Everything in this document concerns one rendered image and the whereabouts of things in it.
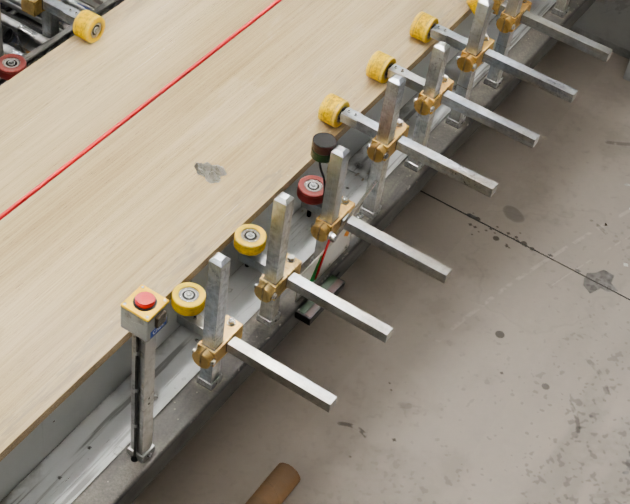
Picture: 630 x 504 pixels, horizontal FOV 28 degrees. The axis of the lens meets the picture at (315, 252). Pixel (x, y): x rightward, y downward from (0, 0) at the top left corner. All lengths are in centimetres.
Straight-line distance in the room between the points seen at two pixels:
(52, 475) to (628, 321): 219
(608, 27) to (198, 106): 249
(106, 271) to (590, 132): 260
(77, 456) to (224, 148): 89
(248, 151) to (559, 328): 145
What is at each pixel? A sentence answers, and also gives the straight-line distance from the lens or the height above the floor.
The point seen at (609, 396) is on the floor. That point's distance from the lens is 417.
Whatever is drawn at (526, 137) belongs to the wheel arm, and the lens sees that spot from 345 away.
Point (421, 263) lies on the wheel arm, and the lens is 316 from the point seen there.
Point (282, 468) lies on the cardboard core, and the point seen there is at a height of 8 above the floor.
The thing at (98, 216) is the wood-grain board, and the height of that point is 90.
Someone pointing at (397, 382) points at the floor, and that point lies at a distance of 401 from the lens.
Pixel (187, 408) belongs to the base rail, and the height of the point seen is 70.
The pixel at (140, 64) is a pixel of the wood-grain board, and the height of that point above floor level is 90.
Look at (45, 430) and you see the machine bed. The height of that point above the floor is 72.
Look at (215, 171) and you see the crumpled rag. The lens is 324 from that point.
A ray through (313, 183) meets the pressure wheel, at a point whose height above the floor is 91.
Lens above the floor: 311
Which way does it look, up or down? 46 degrees down
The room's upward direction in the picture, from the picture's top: 9 degrees clockwise
